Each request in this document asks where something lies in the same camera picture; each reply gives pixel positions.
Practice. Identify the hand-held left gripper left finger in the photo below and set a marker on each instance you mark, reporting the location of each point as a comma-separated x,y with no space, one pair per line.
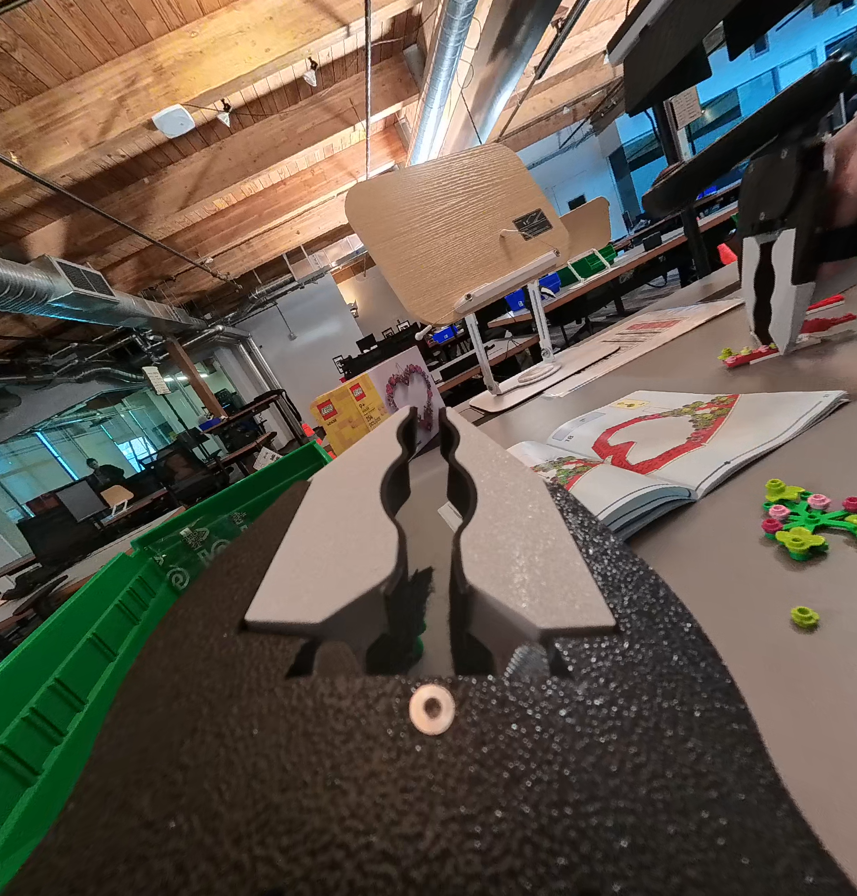
323,546

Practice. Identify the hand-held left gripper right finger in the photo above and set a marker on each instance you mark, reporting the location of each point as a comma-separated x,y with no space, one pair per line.
526,553

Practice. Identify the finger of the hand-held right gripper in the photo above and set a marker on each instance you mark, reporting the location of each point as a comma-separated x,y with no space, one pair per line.
792,294
751,280

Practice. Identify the red lego heart frame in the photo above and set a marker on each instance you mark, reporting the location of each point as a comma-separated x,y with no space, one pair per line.
831,323

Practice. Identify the red lego strip lime flowers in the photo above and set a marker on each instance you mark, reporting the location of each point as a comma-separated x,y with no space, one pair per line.
740,358

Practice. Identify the yellow lego set box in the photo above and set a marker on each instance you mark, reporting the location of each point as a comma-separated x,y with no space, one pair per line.
344,413

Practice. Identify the open lego instruction booklet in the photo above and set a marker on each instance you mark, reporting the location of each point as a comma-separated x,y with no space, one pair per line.
680,448

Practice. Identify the green lego leaf flower cluster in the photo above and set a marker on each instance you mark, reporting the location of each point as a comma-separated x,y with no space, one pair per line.
813,516

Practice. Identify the lime round lego stud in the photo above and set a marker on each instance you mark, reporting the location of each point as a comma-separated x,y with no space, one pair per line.
805,617

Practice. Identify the person's right hand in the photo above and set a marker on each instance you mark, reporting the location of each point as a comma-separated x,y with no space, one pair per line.
855,168

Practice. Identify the orange cone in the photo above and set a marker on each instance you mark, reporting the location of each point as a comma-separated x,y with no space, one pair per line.
728,253

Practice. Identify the black standing desk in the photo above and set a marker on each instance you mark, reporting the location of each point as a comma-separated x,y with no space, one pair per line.
750,133

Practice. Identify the flat packet with red label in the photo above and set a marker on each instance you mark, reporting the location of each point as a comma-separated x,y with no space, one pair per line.
652,336

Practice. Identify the long wooden work table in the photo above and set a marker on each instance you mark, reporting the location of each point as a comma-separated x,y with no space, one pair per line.
610,280

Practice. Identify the blue storage bin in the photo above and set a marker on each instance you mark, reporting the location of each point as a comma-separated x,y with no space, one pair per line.
516,299

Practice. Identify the black computer monitor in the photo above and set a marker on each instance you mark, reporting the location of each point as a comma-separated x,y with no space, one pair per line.
80,500

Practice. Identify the green plastic bin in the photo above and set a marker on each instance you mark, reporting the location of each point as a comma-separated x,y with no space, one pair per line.
50,686

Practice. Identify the white ceiling access point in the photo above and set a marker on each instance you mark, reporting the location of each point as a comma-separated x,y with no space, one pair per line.
173,120

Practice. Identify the silver ceiling air duct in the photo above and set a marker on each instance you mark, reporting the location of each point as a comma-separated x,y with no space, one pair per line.
470,70

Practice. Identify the silver duct with vent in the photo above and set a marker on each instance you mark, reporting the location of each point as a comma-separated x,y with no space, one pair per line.
78,287

